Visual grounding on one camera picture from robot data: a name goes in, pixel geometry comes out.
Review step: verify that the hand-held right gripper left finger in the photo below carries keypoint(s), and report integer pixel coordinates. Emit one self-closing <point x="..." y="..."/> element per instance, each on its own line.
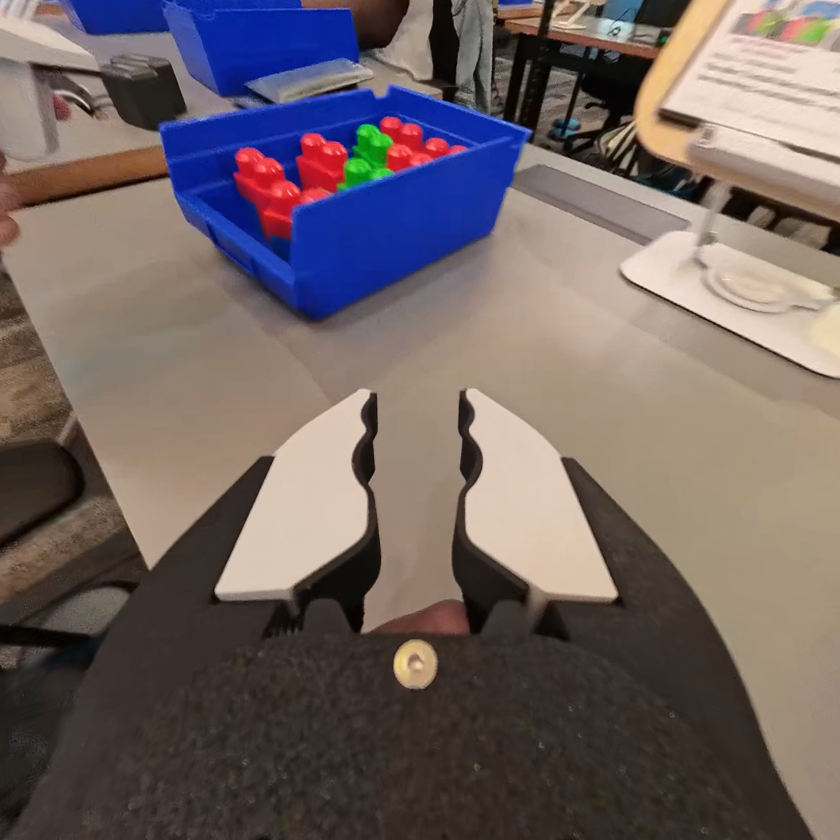
<point x="295" y="518"/>

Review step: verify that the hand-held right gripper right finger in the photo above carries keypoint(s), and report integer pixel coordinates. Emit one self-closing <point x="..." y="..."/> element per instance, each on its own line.
<point x="531" y="518"/>

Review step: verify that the blue plastic storage bin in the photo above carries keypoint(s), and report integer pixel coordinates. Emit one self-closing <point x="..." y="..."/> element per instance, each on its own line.
<point x="118" y="16"/>
<point x="262" y="46"/>
<point x="394" y="249"/>

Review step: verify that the grey desk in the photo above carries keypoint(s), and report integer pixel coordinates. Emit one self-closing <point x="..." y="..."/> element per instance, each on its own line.
<point x="459" y="341"/>

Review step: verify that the person's right hand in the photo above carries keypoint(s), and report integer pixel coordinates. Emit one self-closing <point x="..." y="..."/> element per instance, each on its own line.
<point x="423" y="620"/>

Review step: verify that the person's left hand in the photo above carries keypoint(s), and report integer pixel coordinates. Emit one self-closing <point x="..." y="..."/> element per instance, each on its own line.
<point x="6" y="203"/>

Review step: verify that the black swivel chair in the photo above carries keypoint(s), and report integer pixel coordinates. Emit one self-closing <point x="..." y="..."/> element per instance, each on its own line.
<point x="33" y="485"/>

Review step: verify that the black box device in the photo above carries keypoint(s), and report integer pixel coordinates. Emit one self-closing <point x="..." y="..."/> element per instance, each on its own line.
<point x="144" y="92"/>

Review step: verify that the denim jacket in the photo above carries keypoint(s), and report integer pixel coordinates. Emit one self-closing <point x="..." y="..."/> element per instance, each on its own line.
<point x="472" y="52"/>

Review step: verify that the wooden work table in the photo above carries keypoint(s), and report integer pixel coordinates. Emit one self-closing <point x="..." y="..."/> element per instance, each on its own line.
<point x="577" y="33"/>

